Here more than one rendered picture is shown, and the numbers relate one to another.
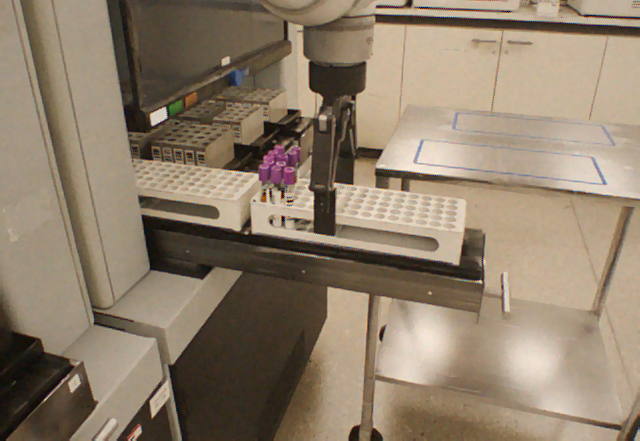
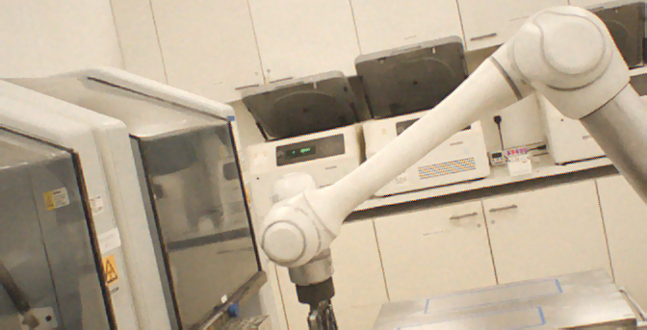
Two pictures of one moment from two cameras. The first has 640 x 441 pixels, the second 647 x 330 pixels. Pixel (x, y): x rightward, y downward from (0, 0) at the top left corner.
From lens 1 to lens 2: 0.96 m
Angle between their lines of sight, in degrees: 24
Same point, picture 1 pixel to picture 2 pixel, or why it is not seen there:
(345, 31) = (314, 262)
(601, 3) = (574, 148)
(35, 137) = not seen: outside the picture
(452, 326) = not seen: outside the picture
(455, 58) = (438, 241)
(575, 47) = (565, 198)
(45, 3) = (138, 285)
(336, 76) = (315, 290)
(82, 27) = (152, 294)
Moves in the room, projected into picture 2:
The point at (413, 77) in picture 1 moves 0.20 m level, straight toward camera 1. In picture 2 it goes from (398, 274) to (398, 284)
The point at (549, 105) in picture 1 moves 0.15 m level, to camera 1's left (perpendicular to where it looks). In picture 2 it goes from (561, 268) to (530, 276)
